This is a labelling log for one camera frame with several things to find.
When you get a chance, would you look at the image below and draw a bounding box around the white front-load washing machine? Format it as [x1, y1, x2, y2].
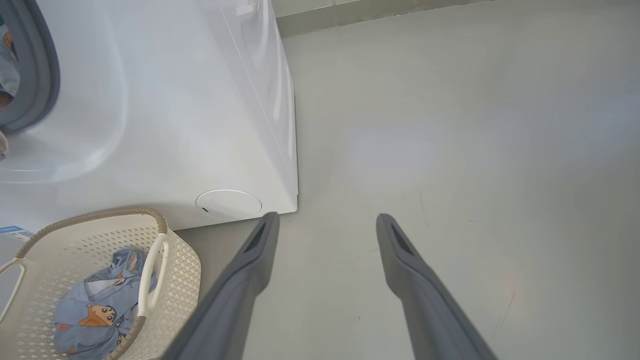
[0, 0, 299, 236]

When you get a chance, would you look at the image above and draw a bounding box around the blue cartoon print garment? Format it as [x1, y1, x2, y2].
[53, 247, 158, 360]
[0, 17, 21, 108]

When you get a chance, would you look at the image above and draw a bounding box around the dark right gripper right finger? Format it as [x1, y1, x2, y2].
[376, 213, 498, 360]

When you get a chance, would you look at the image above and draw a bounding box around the blue energy label sticker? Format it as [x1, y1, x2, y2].
[0, 225, 36, 242]

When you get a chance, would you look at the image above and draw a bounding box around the grey rubber door gasket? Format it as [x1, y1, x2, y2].
[0, 0, 61, 133]

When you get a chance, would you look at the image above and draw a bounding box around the cream perforated laundry basket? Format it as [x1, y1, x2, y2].
[0, 206, 202, 360]

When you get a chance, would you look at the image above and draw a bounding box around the round white filter cover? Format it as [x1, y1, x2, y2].
[196, 189, 263, 220]

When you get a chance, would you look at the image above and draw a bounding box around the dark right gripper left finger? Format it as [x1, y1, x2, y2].
[162, 211, 280, 360]

